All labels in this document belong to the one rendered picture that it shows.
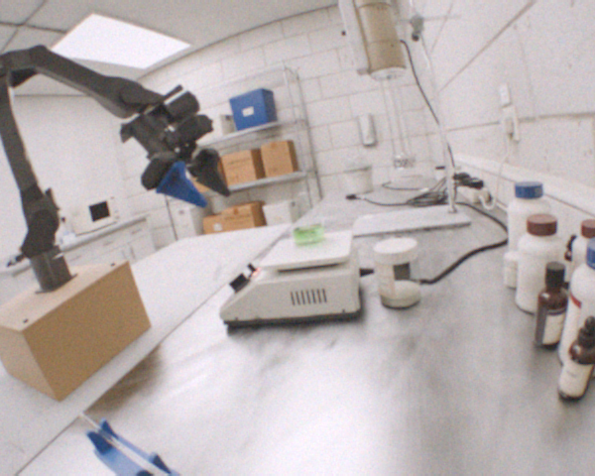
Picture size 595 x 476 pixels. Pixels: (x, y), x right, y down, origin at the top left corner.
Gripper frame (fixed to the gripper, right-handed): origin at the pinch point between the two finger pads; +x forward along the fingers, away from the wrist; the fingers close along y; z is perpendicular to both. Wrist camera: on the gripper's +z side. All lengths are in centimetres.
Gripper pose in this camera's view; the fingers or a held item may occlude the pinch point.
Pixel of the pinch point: (203, 185)
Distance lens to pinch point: 54.4
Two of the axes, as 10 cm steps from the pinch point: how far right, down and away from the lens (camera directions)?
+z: 6.7, -6.6, -3.4
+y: 2.0, -2.9, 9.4
